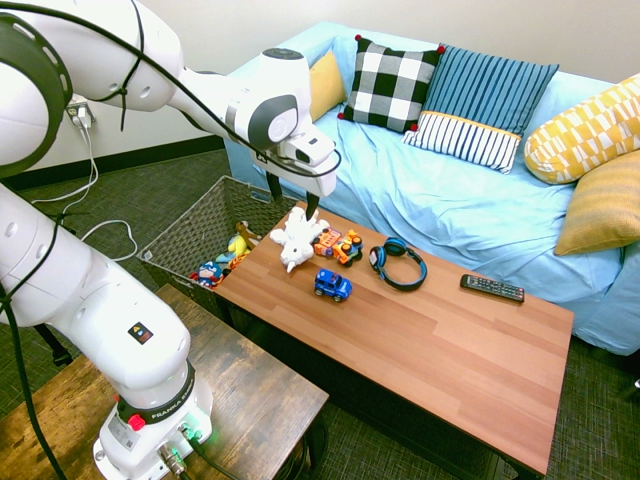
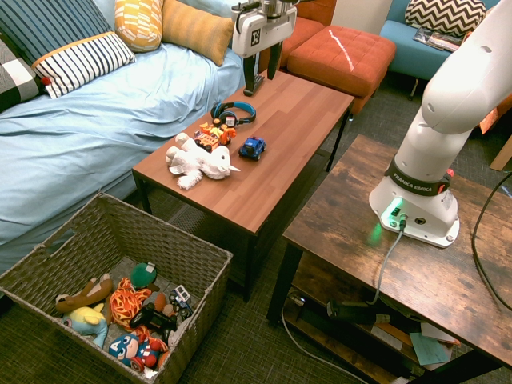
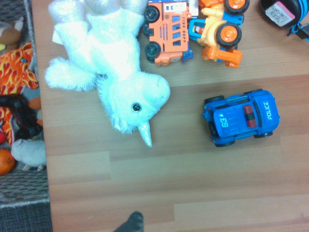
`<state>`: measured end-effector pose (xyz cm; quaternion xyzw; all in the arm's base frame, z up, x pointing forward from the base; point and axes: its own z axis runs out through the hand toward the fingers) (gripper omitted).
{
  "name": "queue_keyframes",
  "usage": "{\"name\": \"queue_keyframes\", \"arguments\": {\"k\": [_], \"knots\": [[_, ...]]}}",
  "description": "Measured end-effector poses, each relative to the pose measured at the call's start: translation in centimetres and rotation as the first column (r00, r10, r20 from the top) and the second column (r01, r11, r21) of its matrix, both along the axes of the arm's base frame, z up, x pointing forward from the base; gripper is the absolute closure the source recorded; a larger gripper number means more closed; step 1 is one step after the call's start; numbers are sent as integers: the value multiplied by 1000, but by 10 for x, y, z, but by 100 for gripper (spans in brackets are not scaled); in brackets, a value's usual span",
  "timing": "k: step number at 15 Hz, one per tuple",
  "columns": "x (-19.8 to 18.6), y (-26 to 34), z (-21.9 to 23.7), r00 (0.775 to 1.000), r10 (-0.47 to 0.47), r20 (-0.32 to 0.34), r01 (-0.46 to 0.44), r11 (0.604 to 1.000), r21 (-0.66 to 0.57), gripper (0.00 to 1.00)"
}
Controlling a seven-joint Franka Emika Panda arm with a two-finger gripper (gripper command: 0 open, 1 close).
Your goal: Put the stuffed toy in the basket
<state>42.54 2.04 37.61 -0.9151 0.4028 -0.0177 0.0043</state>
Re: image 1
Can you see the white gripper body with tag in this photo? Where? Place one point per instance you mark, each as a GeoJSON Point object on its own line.
{"type": "Point", "coordinates": [310, 160]}

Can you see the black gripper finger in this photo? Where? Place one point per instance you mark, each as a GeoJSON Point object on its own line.
{"type": "Point", "coordinates": [274, 187]}
{"type": "Point", "coordinates": [312, 206]}

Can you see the white stuffed animal toy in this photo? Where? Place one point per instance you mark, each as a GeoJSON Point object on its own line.
{"type": "Point", "coordinates": [295, 245]}

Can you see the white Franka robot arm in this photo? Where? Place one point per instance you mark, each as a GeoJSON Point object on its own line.
{"type": "Point", "coordinates": [100, 300]}

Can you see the brown plush toy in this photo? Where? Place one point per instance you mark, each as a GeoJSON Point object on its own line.
{"type": "Point", "coordinates": [244, 230]}

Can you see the orange toy truck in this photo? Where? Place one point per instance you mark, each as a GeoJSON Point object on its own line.
{"type": "Point", "coordinates": [345, 247]}

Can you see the yellow blue plush toy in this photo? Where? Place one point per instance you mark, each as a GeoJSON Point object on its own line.
{"type": "Point", "coordinates": [237, 245]}

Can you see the orange flame plush toy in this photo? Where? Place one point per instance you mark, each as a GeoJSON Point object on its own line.
{"type": "Point", "coordinates": [239, 260]}

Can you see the blue toy car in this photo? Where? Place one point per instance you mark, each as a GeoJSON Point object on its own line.
{"type": "Point", "coordinates": [332, 286]}

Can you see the woven wicker basket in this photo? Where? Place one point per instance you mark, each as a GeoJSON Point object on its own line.
{"type": "Point", "coordinates": [200, 225]}

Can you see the plain yellow pillow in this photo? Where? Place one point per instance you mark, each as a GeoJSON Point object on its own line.
{"type": "Point", "coordinates": [327, 85]}

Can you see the blue black headphones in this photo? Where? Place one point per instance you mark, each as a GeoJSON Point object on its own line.
{"type": "Point", "coordinates": [376, 257]}

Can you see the Captain America plush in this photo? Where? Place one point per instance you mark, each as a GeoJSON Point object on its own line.
{"type": "Point", "coordinates": [207, 274]}

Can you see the black white checkered pillow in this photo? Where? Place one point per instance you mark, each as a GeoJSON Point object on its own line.
{"type": "Point", "coordinates": [390, 85]}

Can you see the light blue sofa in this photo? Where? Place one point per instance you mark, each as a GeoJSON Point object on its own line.
{"type": "Point", "coordinates": [450, 210]}

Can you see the reddish wooden coffee table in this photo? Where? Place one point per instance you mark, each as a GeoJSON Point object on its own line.
{"type": "Point", "coordinates": [425, 350]}

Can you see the blue striped pillow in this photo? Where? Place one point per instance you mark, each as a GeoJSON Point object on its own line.
{"type": "Point", "coordinates": [480, 90]}

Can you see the rustic brown side table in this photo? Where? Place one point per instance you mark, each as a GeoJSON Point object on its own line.
{"type": "Point", "coordinates": [250, 390]}

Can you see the black TV remote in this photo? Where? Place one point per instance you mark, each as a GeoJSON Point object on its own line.
{"type": "Point", "coordinates": [492, 288]}

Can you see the yellow white patterned bolster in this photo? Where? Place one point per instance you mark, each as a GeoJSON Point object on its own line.
{"type": "Point", "coordinates": [580, 135]}

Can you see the black stand leg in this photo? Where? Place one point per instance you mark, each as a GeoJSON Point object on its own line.
{"type": "Point", "coordinates": [52, 347]}

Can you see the yellow knit pillow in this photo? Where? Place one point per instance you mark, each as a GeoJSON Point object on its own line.
{"type": "Point", "coordinates": [605, 205]}

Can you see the wall power outlet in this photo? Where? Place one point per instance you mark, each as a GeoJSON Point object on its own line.
{"type": "Point", "coordinates": [75, 111]}

